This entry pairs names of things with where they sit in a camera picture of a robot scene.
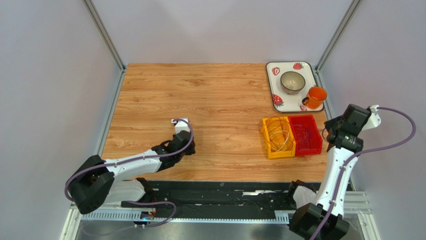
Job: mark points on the beige ceramic bowl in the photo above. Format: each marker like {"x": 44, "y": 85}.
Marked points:
{"x": 292, "y": 82}

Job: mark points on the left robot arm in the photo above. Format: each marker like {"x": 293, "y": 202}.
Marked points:
{"x": 98, "y": 181}

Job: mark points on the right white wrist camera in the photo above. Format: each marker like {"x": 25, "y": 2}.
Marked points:
{"x": 374, "y": 119}

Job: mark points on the strawberry pattern tray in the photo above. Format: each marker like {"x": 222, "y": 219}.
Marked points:
{"x": 282, "y": 102}

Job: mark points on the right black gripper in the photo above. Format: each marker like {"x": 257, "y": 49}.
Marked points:
{"x": 331, "y": 126}

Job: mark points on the red plastic bin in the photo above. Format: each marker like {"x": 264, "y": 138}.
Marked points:
{"x": 308, "y": 140}

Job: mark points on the yellow plastic bin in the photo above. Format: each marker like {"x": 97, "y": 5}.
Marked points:
{"x": 278, "y": 137}

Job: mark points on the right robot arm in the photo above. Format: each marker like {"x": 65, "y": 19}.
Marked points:
{"x": 319, "y": 214}

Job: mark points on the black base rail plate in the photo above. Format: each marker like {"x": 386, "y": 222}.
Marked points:
{"x": 224, "y": 200}

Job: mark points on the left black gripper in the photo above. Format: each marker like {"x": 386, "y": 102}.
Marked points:
{"x": 192, "y": 149}

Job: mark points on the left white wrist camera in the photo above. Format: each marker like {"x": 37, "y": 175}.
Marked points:
{"x": 181, "y": 124}

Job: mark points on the orange mug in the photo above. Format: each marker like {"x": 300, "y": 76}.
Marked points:
{"x": 315, "y": 97}

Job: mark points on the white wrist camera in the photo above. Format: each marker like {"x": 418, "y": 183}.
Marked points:
{"x": 374, "y": 119}
{"x": 181, "y": 124}

